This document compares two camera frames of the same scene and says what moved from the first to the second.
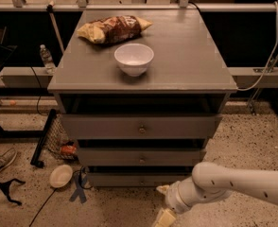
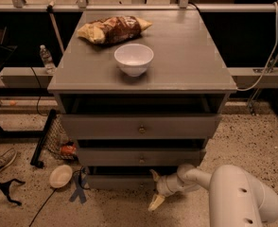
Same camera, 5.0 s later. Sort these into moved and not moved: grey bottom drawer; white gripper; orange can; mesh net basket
Moved: white gripper
Not moved: orange can; grey bottom drawer; mesh net basket
